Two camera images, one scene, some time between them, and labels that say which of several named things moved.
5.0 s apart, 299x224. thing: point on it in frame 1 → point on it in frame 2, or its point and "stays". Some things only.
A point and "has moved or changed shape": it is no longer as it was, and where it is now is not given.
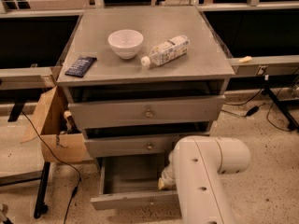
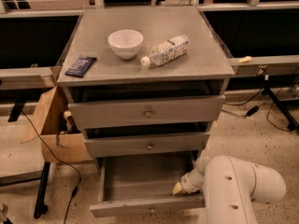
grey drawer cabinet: (139, 78) stays
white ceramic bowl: (125, 43) stays
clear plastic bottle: (173, 49) stays
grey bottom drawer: (133, 181) has moved or changed shape
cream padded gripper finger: (161, 183) → (177, 189)
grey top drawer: (113, 114) stays
